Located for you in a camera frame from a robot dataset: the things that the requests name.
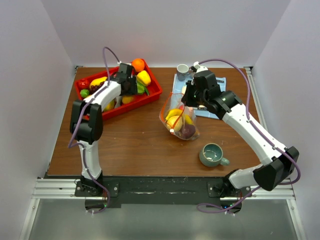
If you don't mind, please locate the blue checked cloth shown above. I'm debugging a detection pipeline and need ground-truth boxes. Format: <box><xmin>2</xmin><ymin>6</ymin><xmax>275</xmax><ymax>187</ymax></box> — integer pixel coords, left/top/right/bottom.
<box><xmin>172</xmin><ymin>74</ymin><xmax>227</xmax><ymax>119</ymax></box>

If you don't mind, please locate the red plastic tray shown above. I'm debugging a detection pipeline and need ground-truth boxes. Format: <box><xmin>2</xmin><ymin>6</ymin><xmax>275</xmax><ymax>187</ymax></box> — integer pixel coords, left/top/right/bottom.
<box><xmin>74</xmin><ymin>58</ymin><xmax>163</xmax><ymax>121</ymax></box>

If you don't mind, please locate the green yellow mango toy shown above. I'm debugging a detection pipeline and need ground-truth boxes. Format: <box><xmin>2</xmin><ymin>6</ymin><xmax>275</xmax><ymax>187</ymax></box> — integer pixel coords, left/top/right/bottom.
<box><xmin>103</xmin><ymin>99</ymin><xmax>116</xmax><ymax>112</ymax></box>

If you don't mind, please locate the orange pretzel snack toy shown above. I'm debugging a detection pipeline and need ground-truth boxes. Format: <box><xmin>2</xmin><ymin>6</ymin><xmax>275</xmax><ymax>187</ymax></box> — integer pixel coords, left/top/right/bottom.
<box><xmin>183</xmin><ymin>114</ymin><xmax>194</xmax><ymax>126</ymax></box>

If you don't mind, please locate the green chili pepper toy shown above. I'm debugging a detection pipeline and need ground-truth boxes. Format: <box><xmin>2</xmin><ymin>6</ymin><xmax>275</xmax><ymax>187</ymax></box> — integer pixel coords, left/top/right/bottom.
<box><xmin>143</xmin><ymin>85</ymin><xmax>150</xmax><ymax>96</ymax></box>

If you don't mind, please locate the green ceramic mug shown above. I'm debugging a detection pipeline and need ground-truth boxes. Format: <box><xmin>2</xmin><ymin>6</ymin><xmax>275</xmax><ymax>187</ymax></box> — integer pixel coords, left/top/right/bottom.
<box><xmin>198</xmin><ymin>143</ymin><xmax>230</xmax><ymax>168</ymax></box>

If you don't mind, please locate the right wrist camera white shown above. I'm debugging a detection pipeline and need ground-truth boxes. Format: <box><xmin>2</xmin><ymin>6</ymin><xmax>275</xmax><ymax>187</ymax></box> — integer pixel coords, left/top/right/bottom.
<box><xmin>190</xmin><ymin>61</ymin><xmax>208</xmax><ymax>73</ymax></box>

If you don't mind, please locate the aluminium frame rail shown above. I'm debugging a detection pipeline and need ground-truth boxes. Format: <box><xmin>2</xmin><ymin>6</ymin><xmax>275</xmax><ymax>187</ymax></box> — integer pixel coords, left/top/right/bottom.
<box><xmin>31</xmin><ymin>178</ymin><xmax>295</xmax><ymax>200</ymax></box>

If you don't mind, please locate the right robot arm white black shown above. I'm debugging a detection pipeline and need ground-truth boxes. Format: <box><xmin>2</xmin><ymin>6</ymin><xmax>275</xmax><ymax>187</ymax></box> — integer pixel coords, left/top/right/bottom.
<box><xmin>182</xmin><ymin>69</ymin><xmax>300</xmax><ymax>197</ymax></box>

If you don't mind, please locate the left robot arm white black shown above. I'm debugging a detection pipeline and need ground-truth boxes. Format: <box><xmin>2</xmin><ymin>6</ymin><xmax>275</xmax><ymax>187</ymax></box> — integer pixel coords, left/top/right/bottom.
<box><xmin>68</xmin><ymin>63</ymin><xmax>137</xmax><ymax>196</ymax></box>

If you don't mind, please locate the green bell pepper toy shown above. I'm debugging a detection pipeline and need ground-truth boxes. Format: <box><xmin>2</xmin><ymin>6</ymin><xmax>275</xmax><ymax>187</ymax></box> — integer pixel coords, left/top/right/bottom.
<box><xmin>137</xmin><ymin>82</ymin><xmax>145</xmax><ymax>95</ymax></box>

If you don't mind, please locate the green lime toy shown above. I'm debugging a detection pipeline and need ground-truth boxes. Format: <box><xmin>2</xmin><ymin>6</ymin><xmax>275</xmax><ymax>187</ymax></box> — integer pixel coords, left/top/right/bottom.
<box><xmin>80</xmin><ymin>89</ymin><xmax>90</xmax><ymax>99</ymax></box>

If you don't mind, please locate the yellow lemon toy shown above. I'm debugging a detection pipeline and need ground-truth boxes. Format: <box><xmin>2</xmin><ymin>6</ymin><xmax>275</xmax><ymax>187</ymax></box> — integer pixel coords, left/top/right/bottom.
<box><xmin>166</xmin><ymin>115</ymin><xmax>183</xmax><ymax>133</ymax></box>

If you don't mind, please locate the grey white cup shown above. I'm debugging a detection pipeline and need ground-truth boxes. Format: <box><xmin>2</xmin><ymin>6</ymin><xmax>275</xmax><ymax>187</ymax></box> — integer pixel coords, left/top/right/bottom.
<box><xmin>176</xmin><ymin>64</ymin><xmax>192</xmax><ymax>82</ymax></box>

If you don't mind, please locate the orange yellow mango toy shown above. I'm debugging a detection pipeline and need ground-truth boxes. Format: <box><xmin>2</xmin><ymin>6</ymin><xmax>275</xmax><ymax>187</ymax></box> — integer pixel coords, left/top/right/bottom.
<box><xmin>121</xmin><ymin>95</ymin><xmax>136</xmax><ymax>105</ymax></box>

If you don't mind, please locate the clear zip top bag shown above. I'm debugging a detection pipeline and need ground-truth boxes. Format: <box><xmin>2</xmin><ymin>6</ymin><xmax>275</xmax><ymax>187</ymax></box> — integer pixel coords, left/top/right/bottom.
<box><xmin>159</xmin><ymin>92</ymin><xmax>200</xmax><ymax>141</ymax></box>

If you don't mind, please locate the yellow pepper toy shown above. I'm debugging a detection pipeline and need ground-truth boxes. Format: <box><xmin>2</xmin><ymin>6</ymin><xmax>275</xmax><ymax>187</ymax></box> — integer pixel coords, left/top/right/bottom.
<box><xmin>136</xmin><ymin>70</ymin><xmax>151</xmax><ymax>87</ymax></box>

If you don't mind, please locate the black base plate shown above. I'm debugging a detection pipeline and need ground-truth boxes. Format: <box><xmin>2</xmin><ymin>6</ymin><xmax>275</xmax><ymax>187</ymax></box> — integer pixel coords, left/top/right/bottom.
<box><xmin>74</xmin><ymin>176</ymin><xmax>251</xmax><ymax>210</ymax></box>

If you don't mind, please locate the orange fruit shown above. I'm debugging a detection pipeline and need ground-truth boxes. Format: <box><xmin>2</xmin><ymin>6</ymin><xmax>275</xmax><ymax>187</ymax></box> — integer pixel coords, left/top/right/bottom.
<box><xmin>131</xmin><ymin>58</ymin><xmax>145</xmax><ymax>73</ymax></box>

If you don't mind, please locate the peach toy fruit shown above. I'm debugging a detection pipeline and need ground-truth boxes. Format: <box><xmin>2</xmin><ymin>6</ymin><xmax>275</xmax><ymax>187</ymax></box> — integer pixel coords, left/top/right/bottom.
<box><xmin>188</xmin><ymin>107</ymin><xmax>195</xmax><ymax>116</ymax></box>

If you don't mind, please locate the dark red plum toy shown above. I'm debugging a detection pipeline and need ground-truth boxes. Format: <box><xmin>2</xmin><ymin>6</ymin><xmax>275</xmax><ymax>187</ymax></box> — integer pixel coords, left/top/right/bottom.
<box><xmin>179</xmin><ymin>124</ymin><xmax>196</xmax><ymax>140</ymax></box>

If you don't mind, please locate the purple grapes bunch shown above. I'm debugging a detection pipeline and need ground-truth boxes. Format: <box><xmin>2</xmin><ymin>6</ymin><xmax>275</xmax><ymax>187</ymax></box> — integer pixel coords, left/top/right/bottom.
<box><xmin>89</xmin><ymin>82</ymin><xmax>104</xmax><ymax>94</ymax></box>

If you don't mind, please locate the yellow banana toy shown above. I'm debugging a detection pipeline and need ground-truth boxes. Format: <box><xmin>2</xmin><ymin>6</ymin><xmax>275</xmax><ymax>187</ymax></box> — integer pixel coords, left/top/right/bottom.
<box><xmin>165</xmin><ymin>108</ymin><xmax>183</xmax><ymax>121</ymax></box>

